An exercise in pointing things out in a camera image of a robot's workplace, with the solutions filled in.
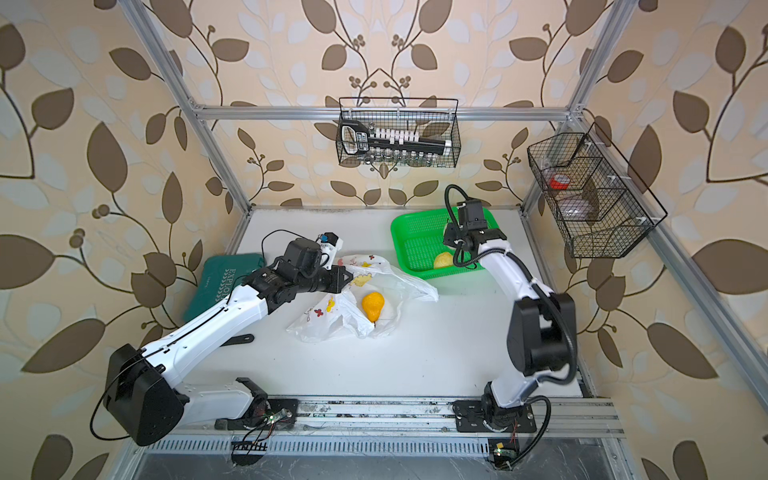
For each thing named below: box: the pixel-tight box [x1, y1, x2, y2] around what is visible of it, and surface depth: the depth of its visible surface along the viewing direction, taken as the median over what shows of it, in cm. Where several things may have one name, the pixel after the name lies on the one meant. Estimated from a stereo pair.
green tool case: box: [184, 254, 266, 323], surface depth 98 cm
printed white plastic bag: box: [286, 254, 439, 344], surface depth 81 cm
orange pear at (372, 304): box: [362, 292, 385, 323], surface depth 91 cm
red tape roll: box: [549, 174, 570, 190], surface depth 84 cm
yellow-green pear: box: [434, 252, 454, 269], surface depth 99 cm
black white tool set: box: [340, 121, 452, 163], surface depth 86 cm
